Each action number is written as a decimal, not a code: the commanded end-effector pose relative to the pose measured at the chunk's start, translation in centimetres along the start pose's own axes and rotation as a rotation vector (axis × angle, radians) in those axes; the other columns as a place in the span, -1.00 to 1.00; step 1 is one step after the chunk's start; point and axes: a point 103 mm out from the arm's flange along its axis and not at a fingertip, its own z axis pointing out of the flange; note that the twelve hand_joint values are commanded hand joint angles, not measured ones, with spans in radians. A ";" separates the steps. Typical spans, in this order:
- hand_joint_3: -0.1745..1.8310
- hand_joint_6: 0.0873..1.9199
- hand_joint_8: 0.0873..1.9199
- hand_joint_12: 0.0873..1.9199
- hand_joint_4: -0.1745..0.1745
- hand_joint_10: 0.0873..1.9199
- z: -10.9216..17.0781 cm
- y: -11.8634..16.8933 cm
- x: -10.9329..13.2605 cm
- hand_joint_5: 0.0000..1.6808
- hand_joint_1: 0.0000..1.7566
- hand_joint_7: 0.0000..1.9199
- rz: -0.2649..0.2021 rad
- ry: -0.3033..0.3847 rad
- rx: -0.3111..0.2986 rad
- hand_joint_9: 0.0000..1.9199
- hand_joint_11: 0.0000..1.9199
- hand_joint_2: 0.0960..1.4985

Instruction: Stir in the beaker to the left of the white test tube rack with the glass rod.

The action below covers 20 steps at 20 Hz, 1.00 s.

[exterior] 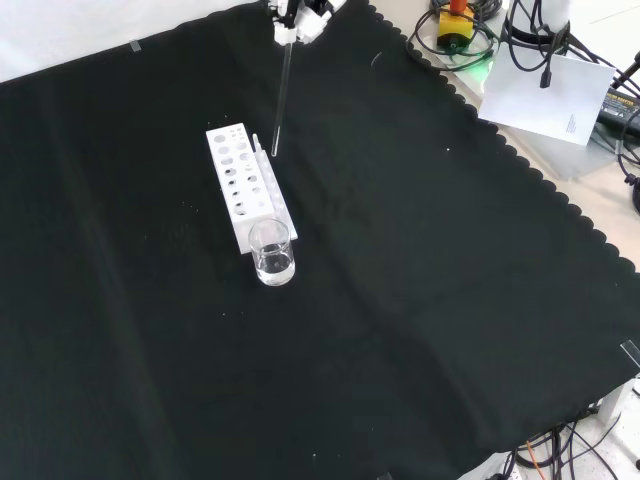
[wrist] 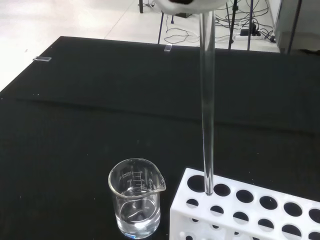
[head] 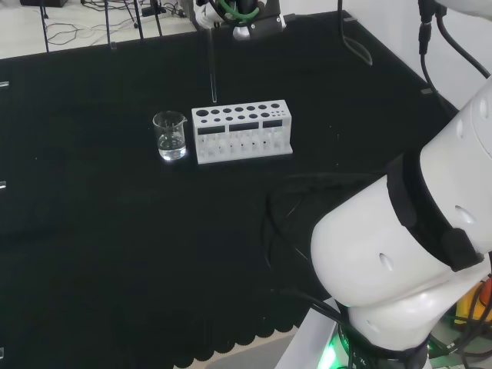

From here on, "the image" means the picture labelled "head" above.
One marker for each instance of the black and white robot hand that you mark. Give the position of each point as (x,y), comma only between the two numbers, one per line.
(269,21)

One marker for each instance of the clear glass rod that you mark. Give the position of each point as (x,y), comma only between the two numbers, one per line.
(213,77)

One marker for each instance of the white test tube rack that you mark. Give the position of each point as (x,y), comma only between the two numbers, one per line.
(240,117)

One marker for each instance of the clear glass beaker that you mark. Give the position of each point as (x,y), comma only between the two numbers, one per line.
(171,148)

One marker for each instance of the grey cloth clip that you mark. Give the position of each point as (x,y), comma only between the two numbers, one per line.
(427,91)

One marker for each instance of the black bench cloth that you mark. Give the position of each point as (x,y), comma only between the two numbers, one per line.
(115,230)

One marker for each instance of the yellow stop button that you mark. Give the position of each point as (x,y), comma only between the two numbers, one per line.
(466,307)

